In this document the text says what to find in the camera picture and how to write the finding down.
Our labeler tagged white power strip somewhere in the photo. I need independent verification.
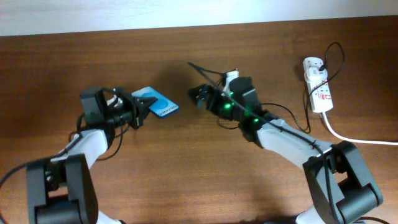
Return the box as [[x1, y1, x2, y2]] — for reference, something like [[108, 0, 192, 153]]
[[303, 57, 333, 113]]

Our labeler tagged white power strip cord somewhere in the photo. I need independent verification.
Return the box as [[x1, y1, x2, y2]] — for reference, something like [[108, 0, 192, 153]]
[[320, 111, 398, 146]]

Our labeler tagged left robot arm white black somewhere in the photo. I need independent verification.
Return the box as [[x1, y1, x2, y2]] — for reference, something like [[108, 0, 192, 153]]
[[27, 88, 157, 224]]

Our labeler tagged black charger cable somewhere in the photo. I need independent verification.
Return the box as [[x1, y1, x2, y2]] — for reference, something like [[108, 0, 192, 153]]
[[217, 42, 346, 134]]

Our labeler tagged blue Galaxy smartphone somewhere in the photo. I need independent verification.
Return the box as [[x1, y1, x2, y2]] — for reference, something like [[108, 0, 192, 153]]
[[131, 86, 179, 118]]

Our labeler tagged white charger plug adapter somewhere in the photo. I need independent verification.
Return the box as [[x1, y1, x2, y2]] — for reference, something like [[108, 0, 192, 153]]
[[304, 67, 328, 83]]

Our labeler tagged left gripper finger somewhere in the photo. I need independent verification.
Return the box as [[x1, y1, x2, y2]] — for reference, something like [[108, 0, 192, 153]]
[[136, 96, 158, 114], [136, 110, 150, 128]]

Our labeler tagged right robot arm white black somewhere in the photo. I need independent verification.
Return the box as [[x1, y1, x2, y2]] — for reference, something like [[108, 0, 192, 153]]
[[187, 78, 384, 223]]

